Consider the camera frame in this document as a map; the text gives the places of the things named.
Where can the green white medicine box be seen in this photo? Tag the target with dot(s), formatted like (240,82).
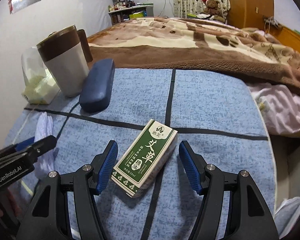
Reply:
(141,163)

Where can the brown cream fleece blanket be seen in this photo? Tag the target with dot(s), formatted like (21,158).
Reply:
(190,44)

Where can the pink bed sheet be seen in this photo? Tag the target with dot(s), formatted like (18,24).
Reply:
(276,86)

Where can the brown teddy bear santa hat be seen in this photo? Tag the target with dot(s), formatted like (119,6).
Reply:
(213,10)

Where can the white brown travel mug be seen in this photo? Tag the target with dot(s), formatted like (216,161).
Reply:
(66,55)

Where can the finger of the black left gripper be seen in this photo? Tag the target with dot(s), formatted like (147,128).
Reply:
(37,147)

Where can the blue patterned bed mat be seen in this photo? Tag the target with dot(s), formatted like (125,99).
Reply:
(215,113)

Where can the orange wooden headboard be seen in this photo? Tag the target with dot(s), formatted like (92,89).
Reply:
(253,13)

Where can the tissue pack in plastic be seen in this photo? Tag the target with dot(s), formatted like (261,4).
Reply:
(40,86)

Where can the dark blue glasses case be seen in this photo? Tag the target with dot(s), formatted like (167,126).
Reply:
(96,92)

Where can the cluttered desk shelf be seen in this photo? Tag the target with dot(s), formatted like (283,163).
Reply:
(125,10)

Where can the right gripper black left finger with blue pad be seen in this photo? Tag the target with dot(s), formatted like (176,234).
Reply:
(47,216)

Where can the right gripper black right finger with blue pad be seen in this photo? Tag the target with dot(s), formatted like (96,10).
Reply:
(248,214)

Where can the white trash bin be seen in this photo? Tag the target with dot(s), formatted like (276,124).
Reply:
(284,213)

